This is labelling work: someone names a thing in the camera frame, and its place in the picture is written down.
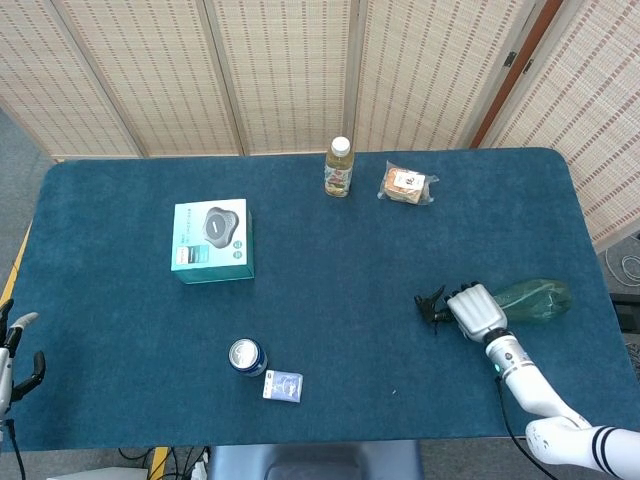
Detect bamboo screen with brown post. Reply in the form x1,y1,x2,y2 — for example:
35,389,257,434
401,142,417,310
469,0,640,251

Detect yellow tea bottle white cap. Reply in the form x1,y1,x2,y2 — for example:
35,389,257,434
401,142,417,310
323,135,356,199

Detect black floor cables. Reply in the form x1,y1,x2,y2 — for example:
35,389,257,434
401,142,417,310
118,446,211,480

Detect purple white tissue pack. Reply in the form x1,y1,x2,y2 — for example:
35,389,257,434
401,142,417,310
262,369,304,404

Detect green transparent spray bottle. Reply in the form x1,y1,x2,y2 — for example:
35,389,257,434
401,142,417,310
413,278,573,337

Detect white floor cable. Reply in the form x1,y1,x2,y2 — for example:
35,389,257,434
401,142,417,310
603,243,640,287

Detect blue carpet table cover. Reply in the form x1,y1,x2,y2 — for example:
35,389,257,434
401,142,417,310
0,147,634,451

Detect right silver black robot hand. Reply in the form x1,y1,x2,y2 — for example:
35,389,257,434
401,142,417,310
446,282,509,345

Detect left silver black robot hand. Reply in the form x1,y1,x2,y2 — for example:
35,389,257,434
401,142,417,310
0,298,47,417

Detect plastic wrapped bread slices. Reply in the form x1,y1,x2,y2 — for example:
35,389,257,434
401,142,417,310
377,159,441,207

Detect black equipment on floor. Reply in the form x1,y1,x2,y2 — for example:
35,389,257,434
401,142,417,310
609,292,640,381

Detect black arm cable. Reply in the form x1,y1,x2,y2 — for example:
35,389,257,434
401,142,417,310
493,374,551,480
3,418,27,480

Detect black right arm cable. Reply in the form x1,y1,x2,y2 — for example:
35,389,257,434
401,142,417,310
493,374,551,480

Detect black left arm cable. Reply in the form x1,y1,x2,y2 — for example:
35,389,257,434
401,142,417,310
3,418,27,480

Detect bamboo folding screen light frame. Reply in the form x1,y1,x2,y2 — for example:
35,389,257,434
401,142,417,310
0,0,551,161

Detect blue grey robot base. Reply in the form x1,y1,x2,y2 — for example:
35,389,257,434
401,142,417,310
207,440,424,480

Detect blue white drink can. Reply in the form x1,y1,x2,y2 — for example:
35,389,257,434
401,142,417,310
228,338,269,378

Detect teal speaker product box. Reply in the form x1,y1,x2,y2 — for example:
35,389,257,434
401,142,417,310
170,198,255,286

